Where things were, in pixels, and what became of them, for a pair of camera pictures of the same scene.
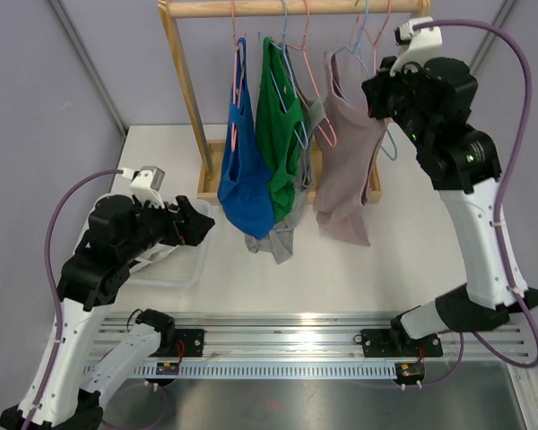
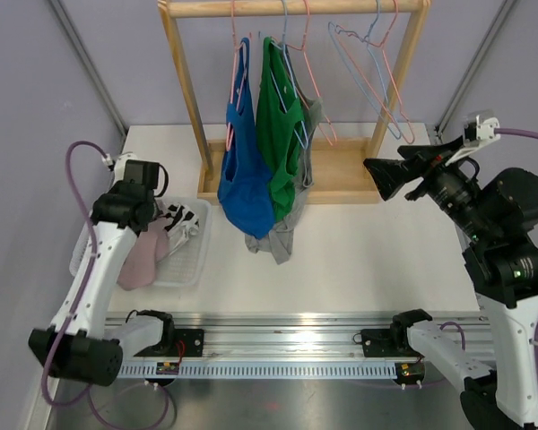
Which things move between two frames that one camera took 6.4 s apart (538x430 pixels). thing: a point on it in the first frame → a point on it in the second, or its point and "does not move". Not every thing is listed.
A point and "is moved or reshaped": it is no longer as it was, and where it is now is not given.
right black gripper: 378,86 → 391,174
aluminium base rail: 314,337 does not move
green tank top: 280,127 does not move
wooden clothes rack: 210,155 does not move
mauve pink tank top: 346,139 → 151,245
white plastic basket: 184,265 does not move
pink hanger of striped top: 377,38 → 388,71
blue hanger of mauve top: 355,50 is moved or reshaped
